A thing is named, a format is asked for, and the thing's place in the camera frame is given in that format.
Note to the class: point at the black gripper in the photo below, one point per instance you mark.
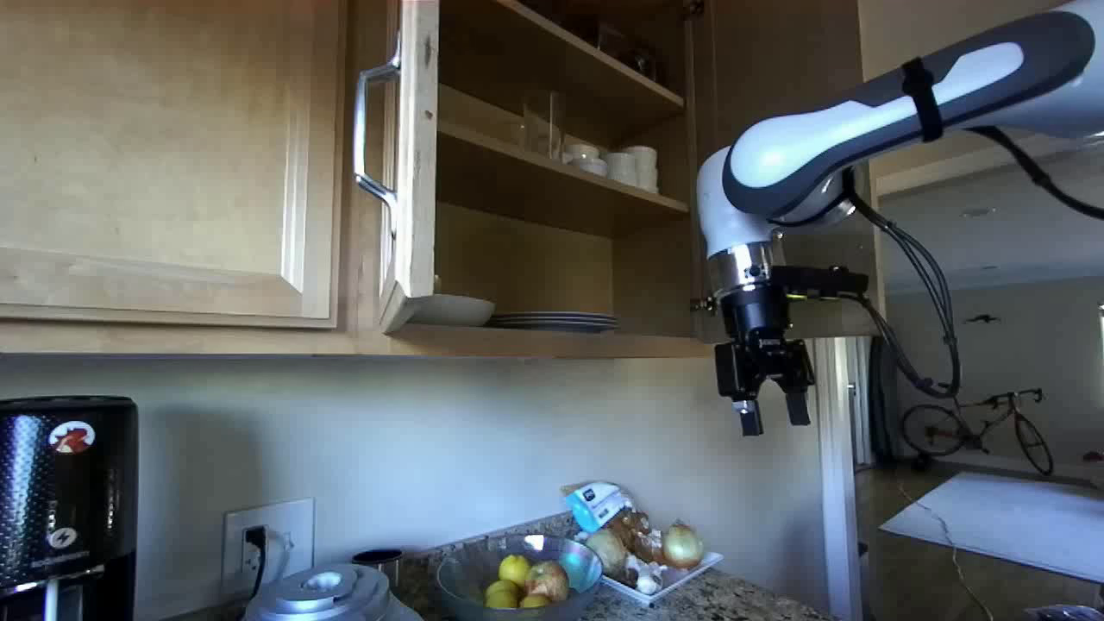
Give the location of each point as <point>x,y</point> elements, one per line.
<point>758,349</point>

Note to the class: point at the wooden cabinet door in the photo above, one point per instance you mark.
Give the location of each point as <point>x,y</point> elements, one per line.
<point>779,58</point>
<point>396,148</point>
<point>171,159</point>

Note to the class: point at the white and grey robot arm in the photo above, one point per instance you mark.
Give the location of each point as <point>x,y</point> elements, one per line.
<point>1032,73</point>

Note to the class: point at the large yellow onion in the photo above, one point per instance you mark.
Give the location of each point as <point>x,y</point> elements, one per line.
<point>682,546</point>

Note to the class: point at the bicycle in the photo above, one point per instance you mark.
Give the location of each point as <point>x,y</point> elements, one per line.
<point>935,431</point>

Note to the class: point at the blue and white bag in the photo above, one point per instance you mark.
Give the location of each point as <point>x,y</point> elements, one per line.
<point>595,505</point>

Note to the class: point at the white cups on shelf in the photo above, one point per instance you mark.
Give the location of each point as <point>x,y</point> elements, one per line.
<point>633,168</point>

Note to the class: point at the red apple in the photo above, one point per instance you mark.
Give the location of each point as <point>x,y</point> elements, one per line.
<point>550,582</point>

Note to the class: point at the glass fruit bowl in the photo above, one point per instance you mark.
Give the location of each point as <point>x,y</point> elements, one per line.
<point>493,582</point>

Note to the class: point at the white bowl on shelf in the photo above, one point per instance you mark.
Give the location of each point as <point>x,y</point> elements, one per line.
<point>455,312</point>

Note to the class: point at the black coffee machine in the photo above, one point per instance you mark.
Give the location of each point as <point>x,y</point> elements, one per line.
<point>68,505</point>

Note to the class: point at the wooden cabinet frame with shelves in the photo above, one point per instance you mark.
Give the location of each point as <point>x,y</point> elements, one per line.
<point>512,227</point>

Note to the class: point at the white wall outlet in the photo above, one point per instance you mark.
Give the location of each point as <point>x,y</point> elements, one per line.
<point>275,536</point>

